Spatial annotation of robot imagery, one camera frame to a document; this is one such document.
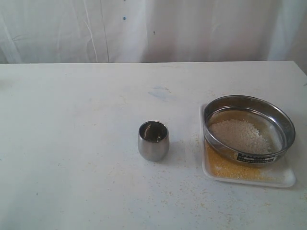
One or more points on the yellow grain pile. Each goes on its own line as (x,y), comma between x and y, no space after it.
(222,167)

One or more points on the stainless steel cup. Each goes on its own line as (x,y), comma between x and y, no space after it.
(153,140)

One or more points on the white backdrop curtain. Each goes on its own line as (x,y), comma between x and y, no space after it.
(107,31)

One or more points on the round steel sieve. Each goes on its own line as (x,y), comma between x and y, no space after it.
(273,124)

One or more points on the white plastic tray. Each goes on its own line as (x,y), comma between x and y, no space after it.
(279,174)

